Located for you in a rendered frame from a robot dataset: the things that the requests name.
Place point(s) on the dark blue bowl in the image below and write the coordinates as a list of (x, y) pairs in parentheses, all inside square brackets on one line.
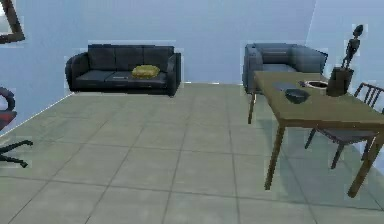
[(296, 95)]

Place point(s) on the brown wooden table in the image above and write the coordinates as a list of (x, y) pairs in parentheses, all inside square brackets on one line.
[(320, 108)]

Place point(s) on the grey-blue armchair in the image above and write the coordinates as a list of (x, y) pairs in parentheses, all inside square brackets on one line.
[(283, 58)]

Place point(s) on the grey remote control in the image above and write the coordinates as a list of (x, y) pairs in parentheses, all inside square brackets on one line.
[(120, 77)]

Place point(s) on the yellow cushion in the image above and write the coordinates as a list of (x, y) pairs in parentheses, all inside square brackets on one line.
[(145, 71)]

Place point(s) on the dark wooden chair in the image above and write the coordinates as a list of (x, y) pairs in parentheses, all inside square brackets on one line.
[(346, 135)]

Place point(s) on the red and black office chair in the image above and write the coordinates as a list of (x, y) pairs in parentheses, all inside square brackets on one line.
[(6, 116)]

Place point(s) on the black three-seat sofa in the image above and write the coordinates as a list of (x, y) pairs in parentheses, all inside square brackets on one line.
[(100, 77)]

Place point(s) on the dark framed wall picture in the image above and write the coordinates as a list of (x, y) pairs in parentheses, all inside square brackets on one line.
[(15, 28)]

